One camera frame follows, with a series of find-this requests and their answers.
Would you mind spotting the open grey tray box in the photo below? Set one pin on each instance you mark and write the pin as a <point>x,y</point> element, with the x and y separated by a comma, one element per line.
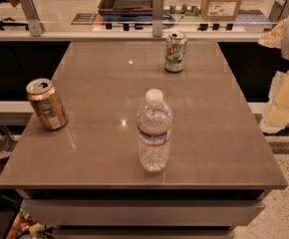
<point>115,6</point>

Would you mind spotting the orange soda can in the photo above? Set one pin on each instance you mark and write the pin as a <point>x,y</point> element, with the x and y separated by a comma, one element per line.
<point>46,103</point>

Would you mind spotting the grey table drawer front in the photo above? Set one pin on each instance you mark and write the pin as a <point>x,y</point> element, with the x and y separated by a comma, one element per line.
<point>143,212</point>

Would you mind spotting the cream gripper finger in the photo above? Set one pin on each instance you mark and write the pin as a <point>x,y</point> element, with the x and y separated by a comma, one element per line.
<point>275,115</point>
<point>272,39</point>

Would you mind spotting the left metal glass post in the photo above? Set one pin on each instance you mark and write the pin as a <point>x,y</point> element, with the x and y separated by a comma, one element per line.
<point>35,25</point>

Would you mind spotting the brown cardboard box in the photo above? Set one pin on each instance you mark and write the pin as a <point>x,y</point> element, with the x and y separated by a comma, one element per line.
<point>220,10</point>

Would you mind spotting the green white 7up can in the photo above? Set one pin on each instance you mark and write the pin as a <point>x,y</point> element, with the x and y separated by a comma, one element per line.
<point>175,52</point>

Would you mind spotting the clear plastic water bottle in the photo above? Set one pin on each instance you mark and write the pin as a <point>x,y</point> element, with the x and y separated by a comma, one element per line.
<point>154,121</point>

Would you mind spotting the colourful snack bag bin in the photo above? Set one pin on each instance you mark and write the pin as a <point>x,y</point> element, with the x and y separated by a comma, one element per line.
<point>24,226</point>

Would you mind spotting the middle metal glass post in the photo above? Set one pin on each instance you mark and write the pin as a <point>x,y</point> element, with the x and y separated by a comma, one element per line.
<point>157,17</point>

